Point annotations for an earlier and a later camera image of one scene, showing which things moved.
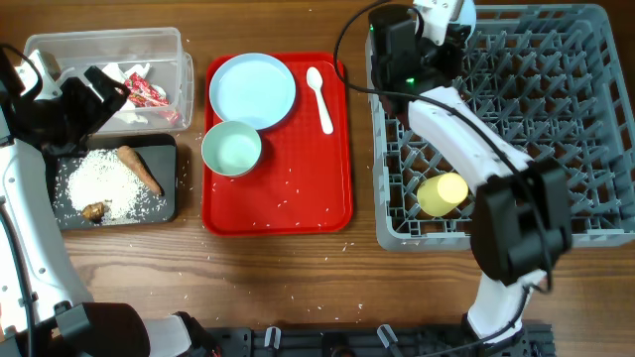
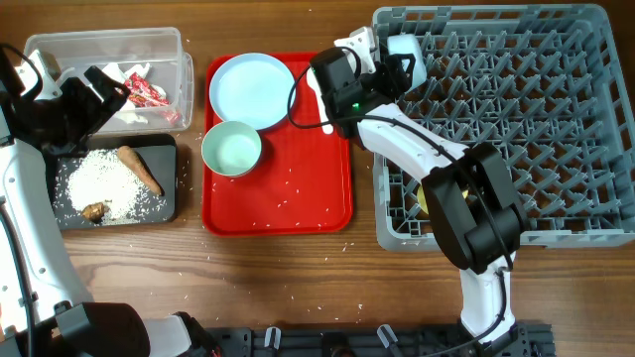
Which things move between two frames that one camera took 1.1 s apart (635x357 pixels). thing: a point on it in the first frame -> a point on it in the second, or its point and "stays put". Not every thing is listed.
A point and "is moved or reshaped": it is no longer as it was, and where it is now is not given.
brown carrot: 129,156 stays put
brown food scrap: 93,212 stays put
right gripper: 444,66 -> 401,80
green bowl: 231,148 stays put
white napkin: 129,111 stays put
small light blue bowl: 468,16 is moved or reshaped
